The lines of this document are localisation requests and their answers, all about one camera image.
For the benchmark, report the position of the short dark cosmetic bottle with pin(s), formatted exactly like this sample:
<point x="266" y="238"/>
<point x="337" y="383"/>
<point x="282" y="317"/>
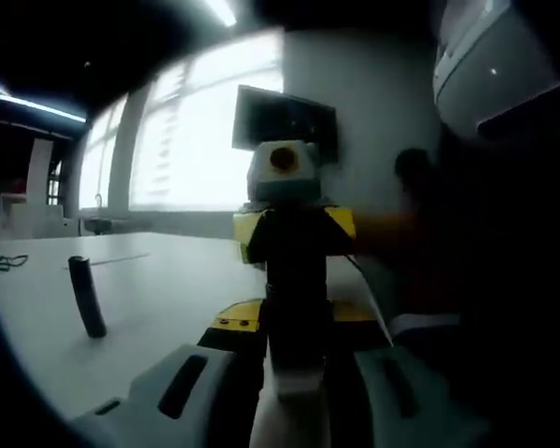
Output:
<point x="296" y="326"/>

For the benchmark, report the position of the tall dark cosmetic bottle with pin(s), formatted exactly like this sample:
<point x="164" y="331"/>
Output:
<point x="86" y="298"/>

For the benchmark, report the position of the white table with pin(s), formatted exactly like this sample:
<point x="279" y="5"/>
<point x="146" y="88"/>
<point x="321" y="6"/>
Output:
<point x="168" y="303"/>

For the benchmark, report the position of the white chest device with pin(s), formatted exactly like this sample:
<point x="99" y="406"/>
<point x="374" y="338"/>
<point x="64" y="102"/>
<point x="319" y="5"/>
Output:
<point x="494" y="79"/>

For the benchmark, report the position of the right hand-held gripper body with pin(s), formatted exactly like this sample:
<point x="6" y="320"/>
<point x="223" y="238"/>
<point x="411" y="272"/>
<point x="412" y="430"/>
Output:
<point x="284" y="191"/>

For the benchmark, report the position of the black wall monitor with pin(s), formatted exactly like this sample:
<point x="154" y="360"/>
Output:
<point x="261" y="112"/>

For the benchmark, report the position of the steel sink counter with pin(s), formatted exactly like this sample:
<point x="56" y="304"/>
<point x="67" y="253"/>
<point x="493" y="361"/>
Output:
<point x="105" y="221"/>

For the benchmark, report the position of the ceiling light strip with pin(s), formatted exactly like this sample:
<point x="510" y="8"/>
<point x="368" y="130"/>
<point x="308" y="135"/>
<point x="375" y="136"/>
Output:
<point x="221" y="11"/>
<point x="42" y="107"/>

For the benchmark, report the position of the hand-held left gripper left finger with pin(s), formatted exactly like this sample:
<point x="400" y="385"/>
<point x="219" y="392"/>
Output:
<point x="144" y="410"/>

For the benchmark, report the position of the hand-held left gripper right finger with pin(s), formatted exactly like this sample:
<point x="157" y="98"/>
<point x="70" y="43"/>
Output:
<point x="424" y="410"/>

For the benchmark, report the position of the person in black shirt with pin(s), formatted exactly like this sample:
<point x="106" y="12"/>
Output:
<point x="494" y="280"/>

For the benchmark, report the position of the white pillar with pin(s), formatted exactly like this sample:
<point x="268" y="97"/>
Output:
<point x="41" y="172"/>

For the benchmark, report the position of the white office furniture row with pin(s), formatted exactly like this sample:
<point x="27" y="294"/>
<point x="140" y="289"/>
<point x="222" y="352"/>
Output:
<point x="37" y="219"/>

